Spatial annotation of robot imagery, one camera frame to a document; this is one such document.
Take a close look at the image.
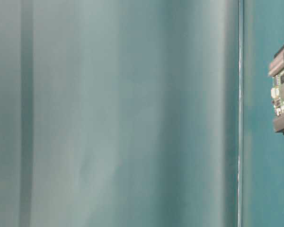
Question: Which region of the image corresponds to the green circuit board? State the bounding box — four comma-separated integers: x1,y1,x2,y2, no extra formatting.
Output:
271,68,284,117

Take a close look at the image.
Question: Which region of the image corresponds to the black bench vise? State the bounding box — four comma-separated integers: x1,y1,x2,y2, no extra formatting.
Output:
268,45,284,135

